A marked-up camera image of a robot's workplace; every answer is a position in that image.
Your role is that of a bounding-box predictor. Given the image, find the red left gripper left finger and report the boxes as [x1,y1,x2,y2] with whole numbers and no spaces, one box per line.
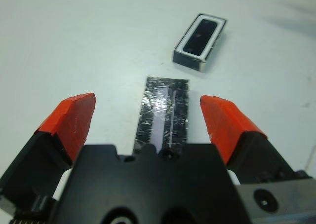
[0,92,96,209]

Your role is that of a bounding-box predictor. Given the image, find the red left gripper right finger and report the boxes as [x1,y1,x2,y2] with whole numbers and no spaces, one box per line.
[199,94,310,186]

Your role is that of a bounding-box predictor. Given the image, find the black scuffed box lid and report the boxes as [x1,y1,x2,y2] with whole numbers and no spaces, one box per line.
[132,76,190,155]

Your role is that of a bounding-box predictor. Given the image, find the camera box base white inlay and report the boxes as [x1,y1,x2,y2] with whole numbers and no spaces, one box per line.
[172,13,228,73]

